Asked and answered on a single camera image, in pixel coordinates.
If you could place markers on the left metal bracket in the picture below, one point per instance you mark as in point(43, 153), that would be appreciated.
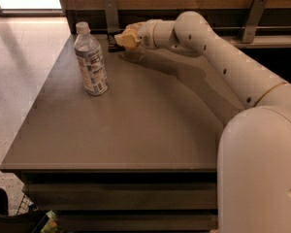
point(111, 14)

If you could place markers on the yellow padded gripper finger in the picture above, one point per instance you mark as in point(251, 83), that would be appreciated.
point(128, 38)
point(135, 26)

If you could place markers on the metal bracket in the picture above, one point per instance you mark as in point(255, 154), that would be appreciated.
point(111, 14)
point(253, 18)

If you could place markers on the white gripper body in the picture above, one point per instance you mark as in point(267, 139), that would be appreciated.
point(145, 33)

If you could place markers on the right metal bracket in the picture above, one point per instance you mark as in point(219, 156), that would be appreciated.
point(253, 18)

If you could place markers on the green snack package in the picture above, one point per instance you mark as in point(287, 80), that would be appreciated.
point(49, 224)

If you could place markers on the clear plastic water bottle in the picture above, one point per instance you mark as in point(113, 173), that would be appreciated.
point(91, 61)

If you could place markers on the grey drawer cabinet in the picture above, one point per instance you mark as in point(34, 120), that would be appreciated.
point(139, 158)

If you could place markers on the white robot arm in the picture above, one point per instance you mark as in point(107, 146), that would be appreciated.
point(254, 154)

